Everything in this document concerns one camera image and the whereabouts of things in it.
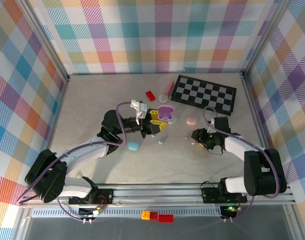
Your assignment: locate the purple earbud charging case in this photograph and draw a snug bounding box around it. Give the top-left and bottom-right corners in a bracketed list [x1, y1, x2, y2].
[157, 104, 175, 124]

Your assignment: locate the pink cylinder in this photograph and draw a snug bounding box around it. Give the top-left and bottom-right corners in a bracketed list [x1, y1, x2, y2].
[164, 80, 175, 96]

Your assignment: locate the black and grey checkerboard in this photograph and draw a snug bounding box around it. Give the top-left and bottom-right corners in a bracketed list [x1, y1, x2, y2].
[170, 74, 237, 117]

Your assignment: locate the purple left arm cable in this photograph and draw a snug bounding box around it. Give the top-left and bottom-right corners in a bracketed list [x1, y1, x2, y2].
[16, 101, 133, 223]

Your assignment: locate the thin black cable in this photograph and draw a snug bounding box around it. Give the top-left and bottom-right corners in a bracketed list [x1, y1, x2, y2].
[206, 146, 225, 156]

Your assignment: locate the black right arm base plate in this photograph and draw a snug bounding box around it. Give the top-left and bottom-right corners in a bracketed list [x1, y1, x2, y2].
[200, 187, 248, 204]

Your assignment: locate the aluminium mounting rail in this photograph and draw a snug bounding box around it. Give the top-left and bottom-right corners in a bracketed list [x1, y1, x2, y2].
[19, 182, 296, 208]

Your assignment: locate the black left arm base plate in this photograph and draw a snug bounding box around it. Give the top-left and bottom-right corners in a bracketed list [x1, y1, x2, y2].
[68, 188, 115, 205]

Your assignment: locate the white slotted cable duct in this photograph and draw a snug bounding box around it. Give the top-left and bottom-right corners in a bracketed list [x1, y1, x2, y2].
[31, 208, 225, 218]

